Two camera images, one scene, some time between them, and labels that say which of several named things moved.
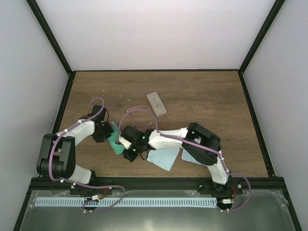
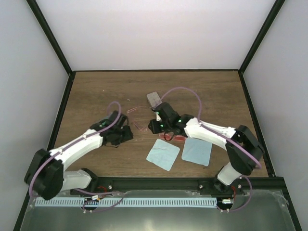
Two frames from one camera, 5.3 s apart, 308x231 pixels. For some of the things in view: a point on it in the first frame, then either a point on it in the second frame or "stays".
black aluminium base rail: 207,186 stays
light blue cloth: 164,157 stays
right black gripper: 132,157 to 155,129
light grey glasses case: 156,104 stays
